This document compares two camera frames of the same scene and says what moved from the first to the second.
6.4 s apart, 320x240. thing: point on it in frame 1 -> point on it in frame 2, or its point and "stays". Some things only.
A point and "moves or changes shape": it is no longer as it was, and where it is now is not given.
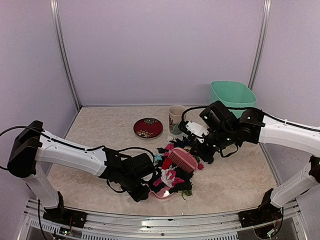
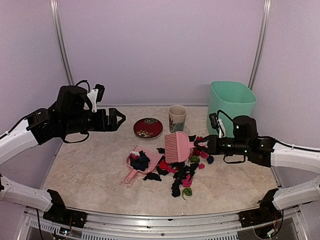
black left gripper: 139,195 -> 112,126
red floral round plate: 148,128 stays
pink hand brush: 183,158 -> 177,147
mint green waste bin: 236,96 stays
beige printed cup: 175,113 stays
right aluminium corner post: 266,8 stays
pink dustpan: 160,194 moves or changes shape
